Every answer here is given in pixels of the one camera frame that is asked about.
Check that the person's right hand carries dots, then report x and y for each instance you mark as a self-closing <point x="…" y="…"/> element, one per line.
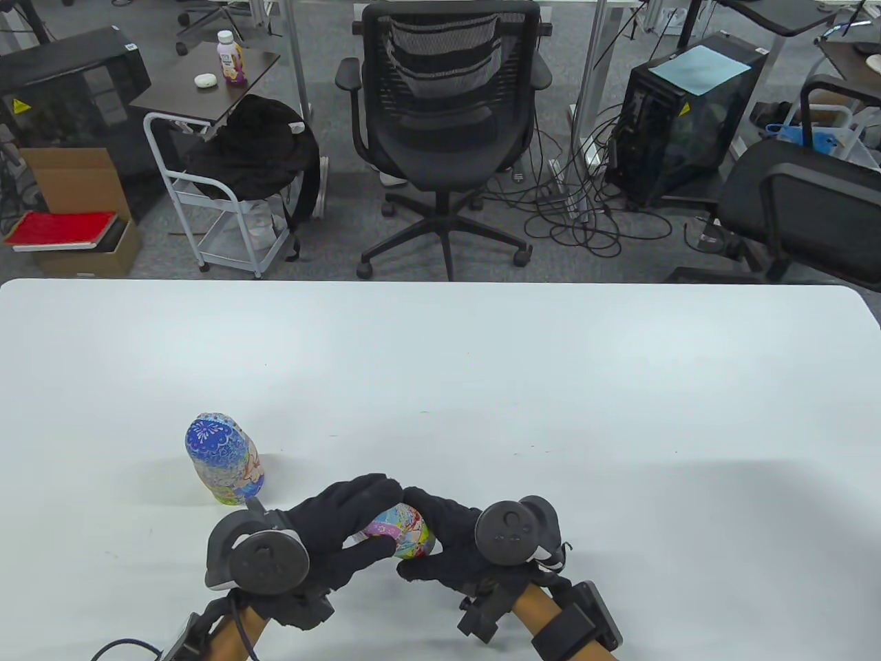
<point x="454" y="544"/>

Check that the person's left hand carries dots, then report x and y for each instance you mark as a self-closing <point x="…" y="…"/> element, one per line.
<point x="330" y="516"/>

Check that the medium Russian doll base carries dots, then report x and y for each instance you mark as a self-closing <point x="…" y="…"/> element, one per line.
<point x="416" y="533"/>

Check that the large floral Russian doll base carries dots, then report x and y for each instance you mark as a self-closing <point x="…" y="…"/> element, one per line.
<point x="237" y="482"/>

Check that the large blue Russian doll head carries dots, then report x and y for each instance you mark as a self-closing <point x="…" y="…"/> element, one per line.
<point x="213" y="441"/>

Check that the person's right forearm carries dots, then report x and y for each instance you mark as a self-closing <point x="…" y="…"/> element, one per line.
<point x="533" y="609"/>

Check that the person's left forearm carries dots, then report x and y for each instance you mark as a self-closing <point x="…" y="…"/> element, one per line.
<point x="237" y="637"/>

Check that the black round tracking controller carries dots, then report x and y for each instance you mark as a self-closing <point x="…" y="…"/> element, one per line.
<point x="268" y="564"/>
<point x="509" y="533"/>

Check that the white metal cart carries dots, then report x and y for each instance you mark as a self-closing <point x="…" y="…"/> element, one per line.
<point x="234" y="251"/>

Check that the black book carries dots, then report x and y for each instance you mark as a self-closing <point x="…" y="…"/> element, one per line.
<point x="113" y="233"/>

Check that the black backpack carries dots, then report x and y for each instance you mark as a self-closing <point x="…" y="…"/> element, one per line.
<point x="255" y="151"/>

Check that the black mesh office chair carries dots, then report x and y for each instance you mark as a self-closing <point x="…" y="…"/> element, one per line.
<point x="447" y="151"/>

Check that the white power strip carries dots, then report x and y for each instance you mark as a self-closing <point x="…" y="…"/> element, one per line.
<point x="559" y="172"/>

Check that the red notebook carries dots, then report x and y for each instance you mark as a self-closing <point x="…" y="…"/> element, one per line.
<point x="58" y="228"/>

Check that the cardboard box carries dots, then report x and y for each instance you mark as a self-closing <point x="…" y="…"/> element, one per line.
<point x="76" y="179"/>

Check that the dark side table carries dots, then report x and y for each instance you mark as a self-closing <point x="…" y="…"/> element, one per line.
<point x="846" y="58"/>
<point x="206" y="100"/>

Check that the white round case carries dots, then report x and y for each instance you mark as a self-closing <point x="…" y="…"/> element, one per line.
<point x="205" y="80"/>

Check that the black computer tower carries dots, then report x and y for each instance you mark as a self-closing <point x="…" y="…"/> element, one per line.
<point x="661" y="138"/>

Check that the purple label drink bottle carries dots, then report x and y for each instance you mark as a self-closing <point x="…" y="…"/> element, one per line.
<point x="232" y="65"/>

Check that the grey desk leg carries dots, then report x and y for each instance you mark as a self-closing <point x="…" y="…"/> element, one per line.
<point x="592" y="69"/>

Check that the black padded office chair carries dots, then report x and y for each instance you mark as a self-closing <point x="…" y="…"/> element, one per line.
<point x="812" y="200"/>

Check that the black cabinet with yellow sticker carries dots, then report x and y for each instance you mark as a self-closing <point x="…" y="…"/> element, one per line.
<point x="62" y="89"/>

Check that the teal paper sheet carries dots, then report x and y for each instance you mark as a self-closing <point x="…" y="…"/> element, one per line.
<point x="698" y="69"/>

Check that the blue bag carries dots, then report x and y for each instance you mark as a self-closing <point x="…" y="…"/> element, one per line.
<point x="822" y="141"/>

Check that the black desk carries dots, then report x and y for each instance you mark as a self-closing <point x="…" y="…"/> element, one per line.
<point x="791" y="17"/>

